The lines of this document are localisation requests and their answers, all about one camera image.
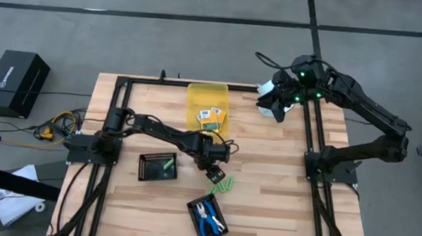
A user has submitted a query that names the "black aluminium table frame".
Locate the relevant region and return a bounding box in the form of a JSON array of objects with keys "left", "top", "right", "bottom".
[{"left": 46, "top": 68, "right": 387, "bottom": 236}]

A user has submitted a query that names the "black slotted basket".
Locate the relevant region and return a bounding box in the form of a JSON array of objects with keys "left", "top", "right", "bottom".
[
  {"left": 137, "top": 150, "right": 181, "bottom": 185},
  {"left": 184, "top": 191, "right": 233, "bottom": 236}
]

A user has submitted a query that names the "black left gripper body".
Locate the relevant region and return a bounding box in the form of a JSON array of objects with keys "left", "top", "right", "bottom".
[{"left": 193, "top": 154, "right": 219, "bottom": 174}]

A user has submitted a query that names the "black left wrist camera cable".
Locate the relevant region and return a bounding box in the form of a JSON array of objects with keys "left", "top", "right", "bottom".
[{"left": 208, "top": 130, "right": 241, "bottom": 156}]

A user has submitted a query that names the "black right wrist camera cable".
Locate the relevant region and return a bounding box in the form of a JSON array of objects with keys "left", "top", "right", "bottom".
[{"left": 254, "top": 51, "right": 303, "bottom": 72}]

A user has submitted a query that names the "white paper sheet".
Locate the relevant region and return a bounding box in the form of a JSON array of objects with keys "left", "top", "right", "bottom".
[{"left": 0, "top": 161, "right": 49, "bottom": 230}]

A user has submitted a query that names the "dark side desk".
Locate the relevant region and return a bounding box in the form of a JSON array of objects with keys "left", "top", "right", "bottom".
[{"left": 0, "top": 153, "right": 69, "bottom": 236}]

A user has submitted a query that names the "thin black cable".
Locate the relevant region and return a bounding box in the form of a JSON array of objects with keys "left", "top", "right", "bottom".
[{"left": 343, "top": 116, "right": 365, "bottom": 126}]

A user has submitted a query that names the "black computer box with logo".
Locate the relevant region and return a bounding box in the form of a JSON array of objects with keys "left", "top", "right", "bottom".
[{"left": 0, "top": 49, "right": 53, "bottom": 121}]

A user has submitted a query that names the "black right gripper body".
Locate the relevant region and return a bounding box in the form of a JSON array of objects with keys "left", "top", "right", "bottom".
[{"left": 268, "top": 68, "right": 302, "bottom": 107}]

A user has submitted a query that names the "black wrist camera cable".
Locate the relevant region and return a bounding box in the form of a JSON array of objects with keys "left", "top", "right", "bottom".
[
  {"left": 254, "top": 51, "right": 303, "bottom": 72},
  {"left": 208, "top": 130, "right": 241, "bottom": 156}
]

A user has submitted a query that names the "yellow cable with connector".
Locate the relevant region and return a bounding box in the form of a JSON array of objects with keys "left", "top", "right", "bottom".
[{"left": 0, "top": 104, "right": 81, "bottom": 153}]

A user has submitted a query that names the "yellow transparent plastic tray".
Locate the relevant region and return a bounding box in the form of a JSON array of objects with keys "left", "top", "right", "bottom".
[{"left": 183, "top": 81, "right": 233, "bottom": 144}]

